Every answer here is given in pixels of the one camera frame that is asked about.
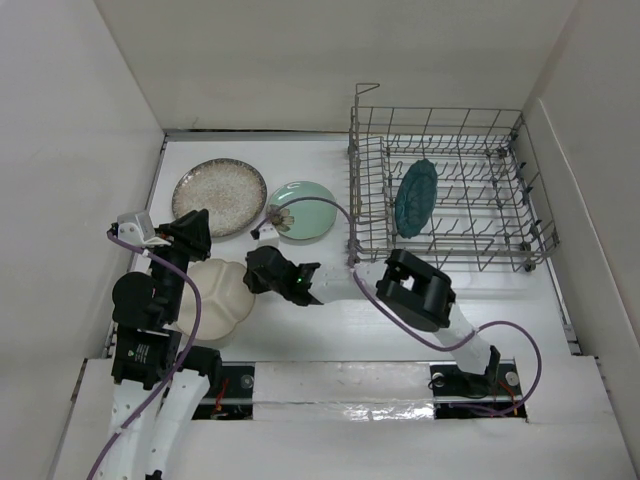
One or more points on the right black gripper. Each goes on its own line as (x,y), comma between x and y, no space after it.
(255,284)

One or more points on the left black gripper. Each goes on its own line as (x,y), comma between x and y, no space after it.
(191,230)

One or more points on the cream lobed plate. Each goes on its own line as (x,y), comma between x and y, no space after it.
(225,298)

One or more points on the teal scalloped plate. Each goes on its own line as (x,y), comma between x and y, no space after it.
(415,197)

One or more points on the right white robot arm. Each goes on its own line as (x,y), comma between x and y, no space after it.
(414,294)

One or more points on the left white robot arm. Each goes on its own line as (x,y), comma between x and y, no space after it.
(159,376)

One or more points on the speckled brown round plate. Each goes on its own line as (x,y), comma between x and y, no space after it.
(232,191)

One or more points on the light green flower plate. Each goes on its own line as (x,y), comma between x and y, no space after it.
(304,220)

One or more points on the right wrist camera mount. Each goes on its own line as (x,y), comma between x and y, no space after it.
(266,235)

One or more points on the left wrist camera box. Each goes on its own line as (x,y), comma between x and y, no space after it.
(134,228)

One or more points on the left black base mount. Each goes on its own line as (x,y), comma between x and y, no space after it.
(232,398)

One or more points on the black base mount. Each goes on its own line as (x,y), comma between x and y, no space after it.
(232,398)
(457,396)

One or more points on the grey wire dish rack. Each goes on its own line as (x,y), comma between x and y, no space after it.
(491,209)

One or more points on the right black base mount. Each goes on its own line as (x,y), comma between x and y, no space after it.
(457,396)

